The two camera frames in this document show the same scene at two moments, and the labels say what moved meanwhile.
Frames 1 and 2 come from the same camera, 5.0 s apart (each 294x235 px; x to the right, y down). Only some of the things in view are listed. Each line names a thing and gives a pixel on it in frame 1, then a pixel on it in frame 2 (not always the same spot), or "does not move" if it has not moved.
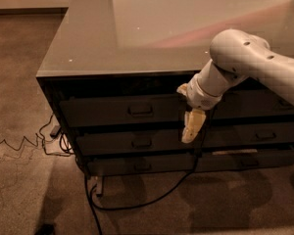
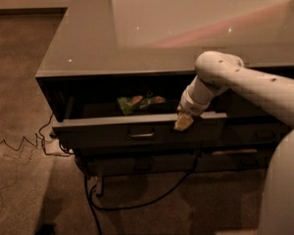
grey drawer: [127, 110] to [207, 127]
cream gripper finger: [193, 120] to [182, 122]
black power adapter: [55, 130] does not move
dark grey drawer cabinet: [118, 54] does not move
